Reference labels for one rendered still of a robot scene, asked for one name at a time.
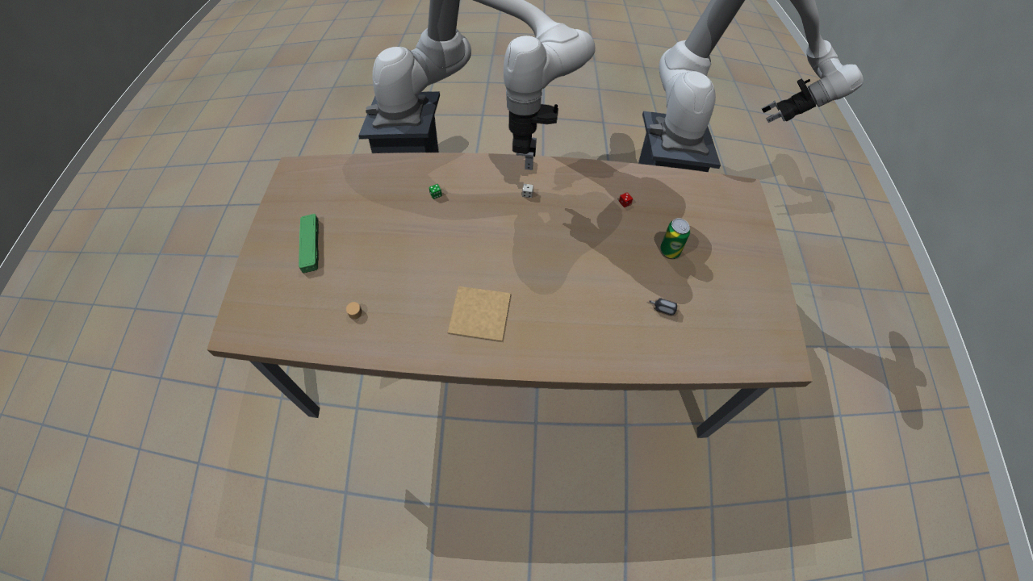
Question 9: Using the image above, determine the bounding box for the tan mat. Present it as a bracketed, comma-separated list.
[448, 286, 511, 341]

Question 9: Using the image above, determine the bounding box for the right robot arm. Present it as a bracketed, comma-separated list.
[366, 0, 596, 128]

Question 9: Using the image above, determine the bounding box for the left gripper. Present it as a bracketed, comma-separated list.
[761, 79, 829, 123]

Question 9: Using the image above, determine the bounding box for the green soda can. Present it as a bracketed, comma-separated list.
[660, 218, 690, 259]

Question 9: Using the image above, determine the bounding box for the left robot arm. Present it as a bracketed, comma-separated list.
[650, 0, 864, 156]

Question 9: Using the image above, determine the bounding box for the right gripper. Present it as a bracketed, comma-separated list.
[506, 91, 558, 170]

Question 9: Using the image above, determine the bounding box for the green rounded box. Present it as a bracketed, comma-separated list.
[299, 214, 318, 273]

